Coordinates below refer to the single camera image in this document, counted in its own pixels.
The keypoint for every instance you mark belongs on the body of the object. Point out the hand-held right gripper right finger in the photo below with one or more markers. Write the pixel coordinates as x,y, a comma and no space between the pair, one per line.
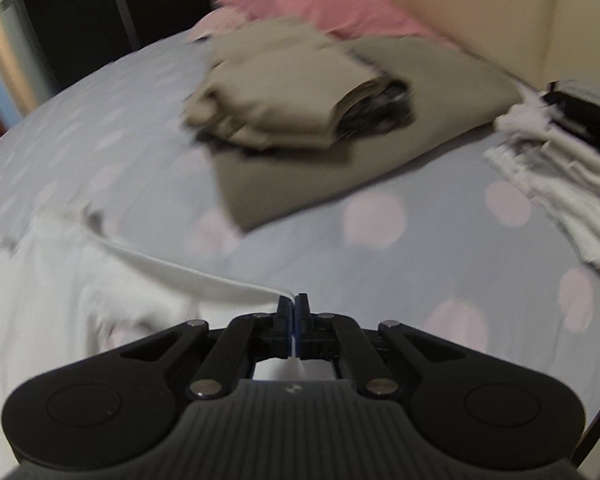
299,327

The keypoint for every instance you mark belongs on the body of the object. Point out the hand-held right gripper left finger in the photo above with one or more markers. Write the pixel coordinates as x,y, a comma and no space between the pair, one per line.
285,327

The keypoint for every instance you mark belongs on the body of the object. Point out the white garment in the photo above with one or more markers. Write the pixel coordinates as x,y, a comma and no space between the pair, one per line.
55,285

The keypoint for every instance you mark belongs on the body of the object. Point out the pile of white clothes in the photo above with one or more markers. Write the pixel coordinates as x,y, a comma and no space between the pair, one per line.
555,180

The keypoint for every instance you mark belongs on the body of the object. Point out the folded beige pants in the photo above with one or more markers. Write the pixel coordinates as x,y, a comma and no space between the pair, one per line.
270,105

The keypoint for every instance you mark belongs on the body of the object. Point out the taupe pillow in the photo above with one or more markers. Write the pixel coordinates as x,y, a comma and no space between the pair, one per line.
430,105

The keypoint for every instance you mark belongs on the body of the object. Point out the folded beige garment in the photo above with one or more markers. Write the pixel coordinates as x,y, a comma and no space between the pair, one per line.
275,37

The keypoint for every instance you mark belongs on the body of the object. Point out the light pink cloth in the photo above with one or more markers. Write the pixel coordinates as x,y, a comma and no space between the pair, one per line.
215,25

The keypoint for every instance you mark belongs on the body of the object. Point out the pink pillow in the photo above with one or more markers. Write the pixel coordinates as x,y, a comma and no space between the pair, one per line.
325,5

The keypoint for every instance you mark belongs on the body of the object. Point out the black cloth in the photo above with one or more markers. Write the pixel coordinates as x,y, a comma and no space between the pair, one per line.
587,120

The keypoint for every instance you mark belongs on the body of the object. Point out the black wardrobe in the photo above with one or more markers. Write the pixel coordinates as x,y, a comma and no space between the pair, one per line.
90,15

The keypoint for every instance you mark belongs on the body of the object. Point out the beige headboard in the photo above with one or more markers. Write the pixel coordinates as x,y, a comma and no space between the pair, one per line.
480,5

